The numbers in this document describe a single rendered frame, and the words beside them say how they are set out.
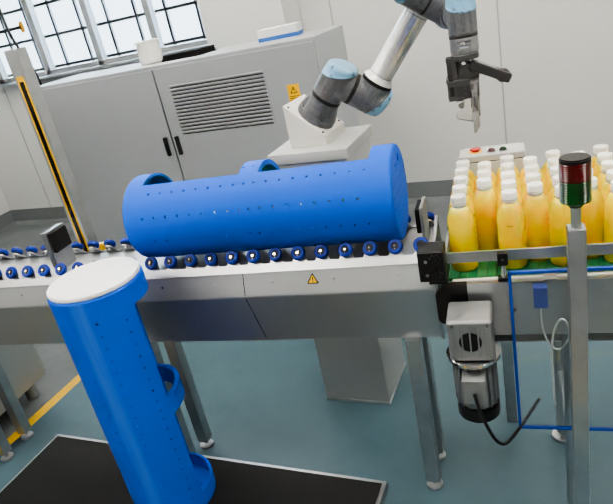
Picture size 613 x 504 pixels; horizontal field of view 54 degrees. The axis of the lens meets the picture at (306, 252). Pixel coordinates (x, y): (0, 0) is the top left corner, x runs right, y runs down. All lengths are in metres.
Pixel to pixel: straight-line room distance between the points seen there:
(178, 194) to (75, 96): 2.52
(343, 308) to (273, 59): 1.95
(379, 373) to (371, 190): 1.12
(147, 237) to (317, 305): 0.59
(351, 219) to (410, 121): 3.01
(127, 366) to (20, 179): 5.27
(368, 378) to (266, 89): 1.78
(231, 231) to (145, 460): 0.78
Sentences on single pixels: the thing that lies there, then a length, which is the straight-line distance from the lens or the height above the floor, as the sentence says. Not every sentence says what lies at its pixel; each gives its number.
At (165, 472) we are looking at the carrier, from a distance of 2.10.
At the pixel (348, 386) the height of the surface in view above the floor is 0.08.
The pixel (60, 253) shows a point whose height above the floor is 0.99.
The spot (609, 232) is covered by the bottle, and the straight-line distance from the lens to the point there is 1.67.
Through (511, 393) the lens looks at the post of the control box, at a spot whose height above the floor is 0.14.
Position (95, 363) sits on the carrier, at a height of 0.82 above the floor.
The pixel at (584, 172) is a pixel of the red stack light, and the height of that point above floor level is 1.23.
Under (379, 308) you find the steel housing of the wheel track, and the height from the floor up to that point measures 0.76.
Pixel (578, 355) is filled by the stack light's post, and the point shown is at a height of 0.77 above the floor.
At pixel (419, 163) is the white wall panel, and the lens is 4.74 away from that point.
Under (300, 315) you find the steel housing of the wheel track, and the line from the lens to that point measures 1.93.
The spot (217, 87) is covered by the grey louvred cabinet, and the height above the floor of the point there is 1.27.
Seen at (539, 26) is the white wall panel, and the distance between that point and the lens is 4.44.
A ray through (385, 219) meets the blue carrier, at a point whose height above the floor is 1.06.
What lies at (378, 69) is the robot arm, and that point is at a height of 1.38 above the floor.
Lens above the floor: 1.68
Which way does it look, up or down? 23 degrees down
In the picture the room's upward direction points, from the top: 12 degrees counter-clockwise
